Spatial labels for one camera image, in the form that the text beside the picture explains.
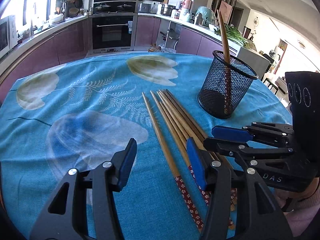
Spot dark wooden chopstick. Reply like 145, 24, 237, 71
162, 89, 207, 143

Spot teal kitchen appliance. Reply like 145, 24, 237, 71
196, 6, 216, 27

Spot kitchen window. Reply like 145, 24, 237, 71
1, 0, 56, 33

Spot person's right hand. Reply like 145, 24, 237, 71
274, 178, 319, 239

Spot black mesh utensil cup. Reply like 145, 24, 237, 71
197, 50, 258, 119

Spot blue floral tablecloth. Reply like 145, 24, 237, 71
1, 53, 292, 239

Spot green leafy vegetables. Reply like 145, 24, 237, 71
225, 24, 249, 48

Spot pink lower cabinets right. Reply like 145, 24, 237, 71
134, 13, 223, 57

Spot pink cabinets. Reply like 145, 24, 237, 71
1, 17, 89, 102
134, 13, 223, 57

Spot cooking oil bottle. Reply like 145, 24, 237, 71
148, 46, 162, 53

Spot pink electric kettle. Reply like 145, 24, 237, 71
182, 0, 193, 10

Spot steel cooking pot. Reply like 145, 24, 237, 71
161, 4, 176, 17

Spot black built-in oven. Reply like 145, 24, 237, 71
88, 13, 138, 55

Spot pink lower cabinets left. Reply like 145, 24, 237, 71
1, 17, 89, 102

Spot black range hood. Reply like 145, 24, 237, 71
93, 0, 138, 14

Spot white microwave oven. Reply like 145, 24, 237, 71
0, 15, 17, 58

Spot black camera box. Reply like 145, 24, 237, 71
285, 71, 319, 156

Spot pink wall picture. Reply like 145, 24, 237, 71
219, 1, 233, 24

